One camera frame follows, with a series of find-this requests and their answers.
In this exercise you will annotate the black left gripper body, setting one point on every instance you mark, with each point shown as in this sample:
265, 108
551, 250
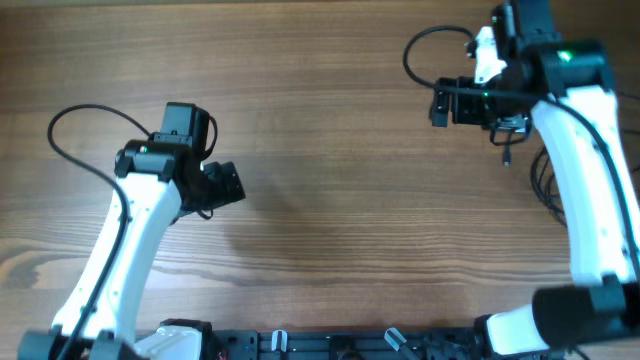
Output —
214, 190

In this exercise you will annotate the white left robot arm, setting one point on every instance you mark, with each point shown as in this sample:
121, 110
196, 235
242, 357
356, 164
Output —
156, 181

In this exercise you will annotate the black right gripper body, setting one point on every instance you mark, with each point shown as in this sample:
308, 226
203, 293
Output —
472, 104

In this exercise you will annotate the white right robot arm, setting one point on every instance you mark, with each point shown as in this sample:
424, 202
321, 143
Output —
528, 78

